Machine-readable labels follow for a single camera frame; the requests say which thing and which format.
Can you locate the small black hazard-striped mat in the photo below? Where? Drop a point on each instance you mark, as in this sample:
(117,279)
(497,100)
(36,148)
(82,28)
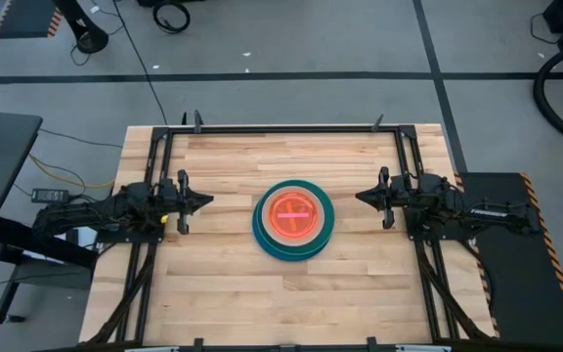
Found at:
(22,19)

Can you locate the black table clamp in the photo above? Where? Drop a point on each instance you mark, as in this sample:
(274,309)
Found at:
(198,344)
(372,344)
(197,121)
(377,122)

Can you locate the large black hazard-striped platform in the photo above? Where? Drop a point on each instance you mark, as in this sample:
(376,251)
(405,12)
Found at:
(516,293)

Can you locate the small translucent green plate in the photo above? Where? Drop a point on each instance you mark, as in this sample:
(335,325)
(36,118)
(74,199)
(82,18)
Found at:
(293,235)

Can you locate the white paper sheet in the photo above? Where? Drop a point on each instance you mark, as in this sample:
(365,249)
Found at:
(59,239)

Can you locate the large blue plastic plate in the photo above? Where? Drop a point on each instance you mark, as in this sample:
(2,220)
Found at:
(265,248)

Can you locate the black power adapter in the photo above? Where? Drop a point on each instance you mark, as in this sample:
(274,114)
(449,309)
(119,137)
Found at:
(49,195)

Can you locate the small yellow tag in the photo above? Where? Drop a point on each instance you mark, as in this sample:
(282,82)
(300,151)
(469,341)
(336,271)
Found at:
(164,219)

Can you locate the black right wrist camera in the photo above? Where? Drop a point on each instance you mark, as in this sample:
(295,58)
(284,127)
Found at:
(400,186)

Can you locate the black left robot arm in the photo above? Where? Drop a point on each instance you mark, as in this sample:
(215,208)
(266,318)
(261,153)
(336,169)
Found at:
(91,210)

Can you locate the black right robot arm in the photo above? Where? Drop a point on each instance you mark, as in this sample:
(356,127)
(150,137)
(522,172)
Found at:
(457,205)

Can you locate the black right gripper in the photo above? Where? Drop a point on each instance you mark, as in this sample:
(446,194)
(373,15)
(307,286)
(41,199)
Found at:
(387,220)

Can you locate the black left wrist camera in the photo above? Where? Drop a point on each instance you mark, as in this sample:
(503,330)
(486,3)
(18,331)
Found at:
(168,190)

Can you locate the black stand base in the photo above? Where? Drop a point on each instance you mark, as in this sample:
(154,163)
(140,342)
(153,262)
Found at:
(88,39)

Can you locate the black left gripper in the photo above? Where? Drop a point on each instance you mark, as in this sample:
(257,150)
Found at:
(183,222)

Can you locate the black aluminium table frame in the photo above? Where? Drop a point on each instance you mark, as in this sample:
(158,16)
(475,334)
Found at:
(286,129)

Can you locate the large dark green plate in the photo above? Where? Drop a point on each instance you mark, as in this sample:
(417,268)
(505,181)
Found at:
(321,192)

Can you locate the small black floor object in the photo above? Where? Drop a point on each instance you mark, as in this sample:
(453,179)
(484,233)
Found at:
(16,319)

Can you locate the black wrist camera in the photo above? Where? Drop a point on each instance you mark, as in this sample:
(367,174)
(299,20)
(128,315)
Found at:
(400,186)
(168,190)

